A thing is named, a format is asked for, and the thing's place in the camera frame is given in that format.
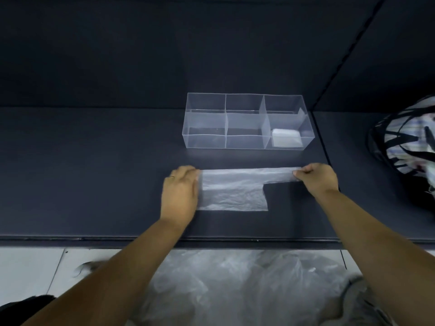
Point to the person's left forearm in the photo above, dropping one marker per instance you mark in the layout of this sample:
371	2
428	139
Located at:
108	278

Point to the pile of plastic bags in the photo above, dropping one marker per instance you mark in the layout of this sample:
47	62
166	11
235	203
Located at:
238	288

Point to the black trousers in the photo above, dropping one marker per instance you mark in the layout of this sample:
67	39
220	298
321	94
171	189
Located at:
23	310

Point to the person's right forearm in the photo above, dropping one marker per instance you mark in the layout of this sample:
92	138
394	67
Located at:
384	247

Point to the clear three-compartment plastic box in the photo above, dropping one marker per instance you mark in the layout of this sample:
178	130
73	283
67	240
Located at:
234	122

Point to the person's right hand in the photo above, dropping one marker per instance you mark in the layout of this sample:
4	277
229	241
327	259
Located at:
321	179

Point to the person's right grey shoe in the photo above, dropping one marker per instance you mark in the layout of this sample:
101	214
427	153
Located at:
360	305

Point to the clear plastic bag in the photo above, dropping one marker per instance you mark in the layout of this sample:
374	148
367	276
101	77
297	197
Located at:
287	138
231	193

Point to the black white striped tote bag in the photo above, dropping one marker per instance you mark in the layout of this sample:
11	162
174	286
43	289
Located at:
404	145

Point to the person's left hand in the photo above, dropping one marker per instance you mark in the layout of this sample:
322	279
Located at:
178	196

